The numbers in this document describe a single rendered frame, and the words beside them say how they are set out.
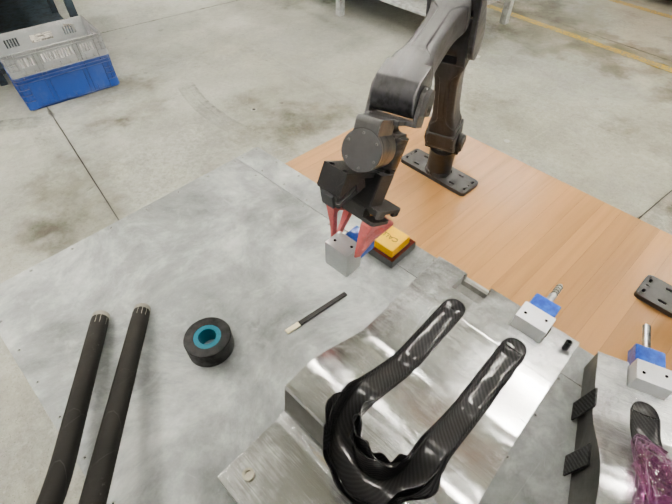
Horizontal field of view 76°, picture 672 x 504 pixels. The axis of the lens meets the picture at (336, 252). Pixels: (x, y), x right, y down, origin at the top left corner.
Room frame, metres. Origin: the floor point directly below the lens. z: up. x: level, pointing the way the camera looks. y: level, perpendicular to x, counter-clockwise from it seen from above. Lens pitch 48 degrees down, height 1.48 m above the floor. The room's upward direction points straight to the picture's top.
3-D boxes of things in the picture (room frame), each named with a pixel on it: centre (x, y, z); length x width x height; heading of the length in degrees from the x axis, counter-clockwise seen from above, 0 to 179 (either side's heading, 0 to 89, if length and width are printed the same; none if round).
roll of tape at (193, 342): (0.39, 0.22, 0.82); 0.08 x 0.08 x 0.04
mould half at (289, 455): (0.25, -0.11, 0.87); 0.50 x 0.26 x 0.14; 136
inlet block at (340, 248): (0.52, -0.04, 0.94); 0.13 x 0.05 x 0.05; 136
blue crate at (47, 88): (2.92, 1.89, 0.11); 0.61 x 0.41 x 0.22; 128
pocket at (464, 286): (0.45, -0.23, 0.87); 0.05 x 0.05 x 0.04; 46
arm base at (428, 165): (0.89, -0.26, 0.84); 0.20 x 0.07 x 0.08; 43
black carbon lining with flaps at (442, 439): (0.26, -0.13, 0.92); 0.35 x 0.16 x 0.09; 136
